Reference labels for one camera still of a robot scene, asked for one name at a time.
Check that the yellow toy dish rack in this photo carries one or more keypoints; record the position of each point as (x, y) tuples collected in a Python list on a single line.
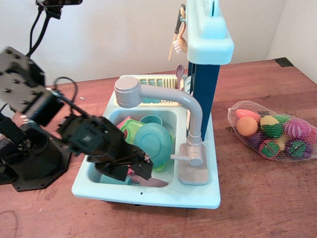
[(167, 81)]

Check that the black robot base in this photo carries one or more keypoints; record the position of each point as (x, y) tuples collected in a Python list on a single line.
[(29, 159)]

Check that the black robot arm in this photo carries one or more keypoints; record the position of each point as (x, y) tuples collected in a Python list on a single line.
[(22, 86)]

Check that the hanging toy utensils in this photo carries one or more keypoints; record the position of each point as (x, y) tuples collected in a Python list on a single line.
[(179, 44)]

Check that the camera on mount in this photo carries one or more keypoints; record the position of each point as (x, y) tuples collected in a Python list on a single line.
[(53, 8)]

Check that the pink toy cup back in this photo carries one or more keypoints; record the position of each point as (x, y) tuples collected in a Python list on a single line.
[(122, 122)]

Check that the purple toy spoon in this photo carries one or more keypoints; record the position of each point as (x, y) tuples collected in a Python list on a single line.
[(179, 73)]

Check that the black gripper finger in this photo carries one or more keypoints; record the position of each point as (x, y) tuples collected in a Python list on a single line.
[(114, 171), (143, 169)]

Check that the pink toy cup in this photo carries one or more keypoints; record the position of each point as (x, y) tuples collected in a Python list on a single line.
[(130, 172), (122, 122)]

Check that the light blue toy sink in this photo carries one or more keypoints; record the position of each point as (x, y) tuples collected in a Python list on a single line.
[(175, 194)]

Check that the grey toy faucet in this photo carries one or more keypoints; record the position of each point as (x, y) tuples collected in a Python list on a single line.
[(192, 155)]

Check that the teal toy plate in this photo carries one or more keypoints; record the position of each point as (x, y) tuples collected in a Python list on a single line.
[(155, 140)]

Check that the green toy tray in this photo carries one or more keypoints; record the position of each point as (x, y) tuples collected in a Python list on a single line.
[(131, 127)]

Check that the pink toy knife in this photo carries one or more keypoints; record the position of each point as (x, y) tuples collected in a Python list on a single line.
[(151, 182)]

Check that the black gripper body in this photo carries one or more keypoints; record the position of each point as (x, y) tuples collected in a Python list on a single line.
[(122, 154)]

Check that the net bag of toy food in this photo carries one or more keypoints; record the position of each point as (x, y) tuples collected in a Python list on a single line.
[(274, 136)]

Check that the pink toy cup front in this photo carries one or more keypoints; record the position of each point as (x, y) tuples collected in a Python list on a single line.
[(130, 172)]

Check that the light blue toy shelf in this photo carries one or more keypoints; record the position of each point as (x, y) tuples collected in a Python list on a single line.
[(209, 47)]

